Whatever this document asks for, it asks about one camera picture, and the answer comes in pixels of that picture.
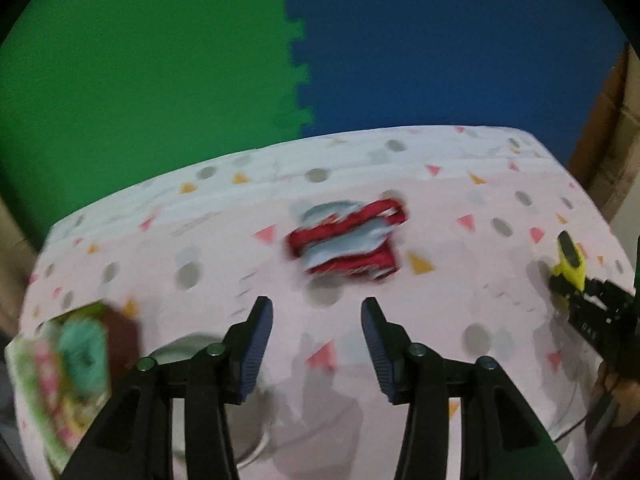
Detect person's right hand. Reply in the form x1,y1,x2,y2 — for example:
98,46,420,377
597,355,640,427

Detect black cable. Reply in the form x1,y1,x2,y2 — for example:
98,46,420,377
550,395,617,443

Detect red tin box gold inside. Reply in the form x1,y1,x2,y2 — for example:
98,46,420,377
5,300,143,471

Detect brown cardboard box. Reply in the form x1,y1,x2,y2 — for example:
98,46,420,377
567,42,640,222

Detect green foam mat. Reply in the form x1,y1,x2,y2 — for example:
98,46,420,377
0,0,318,271

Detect pink patterned tablecloth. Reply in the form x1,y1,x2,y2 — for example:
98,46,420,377
15,127,638,480

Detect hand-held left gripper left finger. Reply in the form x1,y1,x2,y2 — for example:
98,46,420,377
62,296,274,480

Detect yellow black fabric item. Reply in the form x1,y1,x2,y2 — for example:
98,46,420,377
550,230,589,294

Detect teal fuzzy sock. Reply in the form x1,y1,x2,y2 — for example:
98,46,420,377
57,320,109,402

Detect steel bowl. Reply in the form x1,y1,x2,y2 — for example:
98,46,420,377
150,332,277,468

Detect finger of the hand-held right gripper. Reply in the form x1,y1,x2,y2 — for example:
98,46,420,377
549,275,585,310
582,275,634,307

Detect blue foam mat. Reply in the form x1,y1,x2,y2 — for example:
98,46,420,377
280,0,631,167

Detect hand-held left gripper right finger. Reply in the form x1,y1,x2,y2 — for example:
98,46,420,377
361,296,573,480

